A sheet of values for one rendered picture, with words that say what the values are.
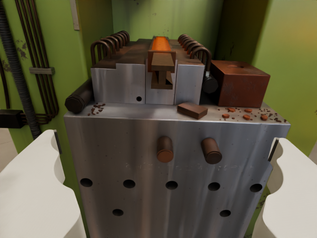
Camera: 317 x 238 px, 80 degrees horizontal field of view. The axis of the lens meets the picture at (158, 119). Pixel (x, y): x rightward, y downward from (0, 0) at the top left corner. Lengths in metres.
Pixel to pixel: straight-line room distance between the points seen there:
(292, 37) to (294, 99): 0.16
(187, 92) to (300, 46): 0.32
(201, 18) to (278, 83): 0.40
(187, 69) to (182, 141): 0.13
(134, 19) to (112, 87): 0.49
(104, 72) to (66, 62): 0.19
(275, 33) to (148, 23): 0.46
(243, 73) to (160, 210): 0.33
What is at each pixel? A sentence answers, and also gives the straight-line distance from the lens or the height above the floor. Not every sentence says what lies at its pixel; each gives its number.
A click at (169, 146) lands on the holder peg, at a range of 0.31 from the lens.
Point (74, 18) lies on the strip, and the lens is 0.51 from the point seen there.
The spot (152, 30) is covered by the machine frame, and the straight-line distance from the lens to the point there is 0.82.
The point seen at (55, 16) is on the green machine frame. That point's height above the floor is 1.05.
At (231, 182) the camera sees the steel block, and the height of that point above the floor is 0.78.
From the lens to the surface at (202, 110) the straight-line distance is 0.33.
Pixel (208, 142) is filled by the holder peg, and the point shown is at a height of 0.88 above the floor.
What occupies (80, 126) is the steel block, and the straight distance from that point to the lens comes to 0.35.
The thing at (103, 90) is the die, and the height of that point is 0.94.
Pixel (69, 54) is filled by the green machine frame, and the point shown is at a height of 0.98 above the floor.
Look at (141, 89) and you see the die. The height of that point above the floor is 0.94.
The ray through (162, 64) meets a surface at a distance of 0.24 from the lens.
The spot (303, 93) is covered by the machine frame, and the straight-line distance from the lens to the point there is 0.63.
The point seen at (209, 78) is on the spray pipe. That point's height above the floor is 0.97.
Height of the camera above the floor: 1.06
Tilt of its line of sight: 28 degrees down
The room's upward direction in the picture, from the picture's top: 2 degrees clockwise
